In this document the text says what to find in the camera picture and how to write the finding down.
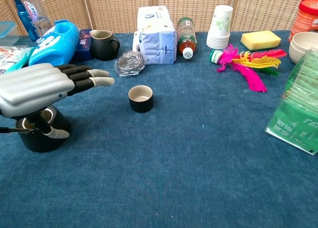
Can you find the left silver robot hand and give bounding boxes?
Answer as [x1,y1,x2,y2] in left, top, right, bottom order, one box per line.
[0,63,115,140]

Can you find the black ceramic teapot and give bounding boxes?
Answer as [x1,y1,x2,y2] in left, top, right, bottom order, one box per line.
[0,105,72,153]

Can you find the teal white snack bag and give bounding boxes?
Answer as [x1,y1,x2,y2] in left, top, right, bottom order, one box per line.
[0,45,35,75]

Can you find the blue detergent bottle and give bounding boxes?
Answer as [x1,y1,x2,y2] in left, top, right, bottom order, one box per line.
[28,19,80,67]

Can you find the clear container with teal lid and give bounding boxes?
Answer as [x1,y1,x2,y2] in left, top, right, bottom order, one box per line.
[0,21,20,46]

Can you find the blue plastic bottle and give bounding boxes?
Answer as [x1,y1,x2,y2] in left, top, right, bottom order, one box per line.
[12,0,40,42]

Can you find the dark blue carton box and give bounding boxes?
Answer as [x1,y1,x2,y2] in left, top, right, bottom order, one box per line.
[73,28,93,62]

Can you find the clear plastic water bottle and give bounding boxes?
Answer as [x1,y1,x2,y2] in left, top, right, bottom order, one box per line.
[19,0,52,39]

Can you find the steel wool scrubber in wrap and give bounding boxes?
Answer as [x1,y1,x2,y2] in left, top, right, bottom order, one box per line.
[114,50,148,77]

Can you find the black ceramic teacup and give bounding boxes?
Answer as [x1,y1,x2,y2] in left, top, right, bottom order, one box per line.
[128,85,154,114]

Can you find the rattan folding screen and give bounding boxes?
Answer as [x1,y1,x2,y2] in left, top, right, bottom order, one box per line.
[0,0,318,36]

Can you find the white blue tissue pack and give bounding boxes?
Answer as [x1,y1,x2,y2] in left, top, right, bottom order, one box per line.
[132,5,178,65]

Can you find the blue tablecloth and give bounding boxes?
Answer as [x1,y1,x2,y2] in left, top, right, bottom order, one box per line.
[0,30,318,228]

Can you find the brown tea plastic bottle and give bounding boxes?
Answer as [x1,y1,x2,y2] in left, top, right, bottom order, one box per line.
[176,16,198,60]

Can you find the stack of white paper cups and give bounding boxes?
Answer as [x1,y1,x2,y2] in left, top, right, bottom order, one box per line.
[206,4,234,50]

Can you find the colourful feather shuttlecock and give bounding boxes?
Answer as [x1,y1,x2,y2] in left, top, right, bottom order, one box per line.
[209,44,287,93]

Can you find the yellow green sponge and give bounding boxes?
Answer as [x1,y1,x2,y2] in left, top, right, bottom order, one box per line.
[240,30,282,52]

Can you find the beige bowl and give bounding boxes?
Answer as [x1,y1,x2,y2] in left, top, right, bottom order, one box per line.
[291,32,318,55]
[289,40,311,65]

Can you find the green tea bag packets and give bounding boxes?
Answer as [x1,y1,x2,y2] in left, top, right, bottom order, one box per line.
[264,48,318,156]

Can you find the orange canister with red lid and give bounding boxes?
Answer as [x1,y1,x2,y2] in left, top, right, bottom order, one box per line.
[288,0,318,42]

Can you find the black ceramic pitcher with handle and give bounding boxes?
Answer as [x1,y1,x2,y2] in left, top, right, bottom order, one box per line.
[89,30,121,62]

